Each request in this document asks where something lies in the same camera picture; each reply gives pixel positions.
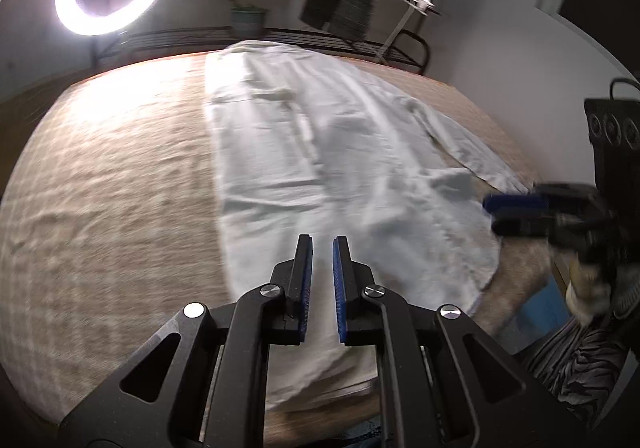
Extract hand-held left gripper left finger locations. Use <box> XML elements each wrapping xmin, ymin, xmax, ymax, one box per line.
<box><xmin>59</xmin><ymin>234</ymin><xmax>315</xmax><ymax>448</ymax></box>

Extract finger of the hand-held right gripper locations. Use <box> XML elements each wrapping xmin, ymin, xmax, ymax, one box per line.
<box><xmin>482</xmin><ymin>193</ymin><xmax>553</xmax><ymax>215</ymax></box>
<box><xmin>491</xmin><ymin>214</ymin><xmax>557</xmax><ymax>237</ymax></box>

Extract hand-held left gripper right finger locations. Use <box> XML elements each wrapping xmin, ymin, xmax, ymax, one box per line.
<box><xmin>332</xmin><ymin>235</ymin><xmax>591</xmax><ymax>448</ymax></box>

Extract white garment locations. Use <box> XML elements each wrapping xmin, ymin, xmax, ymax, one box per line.
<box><xmin>204</xmin><ymin>40</ymin><xmax>533</xmax><ymax>416</ymax></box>

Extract person's right hand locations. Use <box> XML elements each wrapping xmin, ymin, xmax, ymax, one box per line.
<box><xmin>565</xmin><ymin>259</ymin><xmax>620</xmax><ymax>325</ymax></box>

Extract blue cloth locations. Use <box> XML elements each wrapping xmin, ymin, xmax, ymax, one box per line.
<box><xmin>516</xmin><ymin>274</ymin><xmax>569</xmax><ymax>335</ymax></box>

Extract grey striped clothing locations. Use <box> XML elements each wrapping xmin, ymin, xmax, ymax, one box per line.
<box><xmin>519</xmin><ymin>308</ymin><xmax>632</xmax><ymax>431</ymax></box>

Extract tan plaid blanket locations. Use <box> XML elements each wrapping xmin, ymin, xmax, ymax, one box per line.
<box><xmin>0</xmin><ymin>47</ymin><xmax>568</xmax><ymax>448</ymax></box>

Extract green plant pot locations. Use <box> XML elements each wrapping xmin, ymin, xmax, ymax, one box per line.
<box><xmin>228</xmin><ymin>0</ymin><xmax>269</xmax><ymax>37</ymax></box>

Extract black metal rack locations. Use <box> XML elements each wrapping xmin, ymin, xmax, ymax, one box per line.
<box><xmin>91</xmin><ymin>0</ymin><xmax>451</xmax><ymax>77</ymax></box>

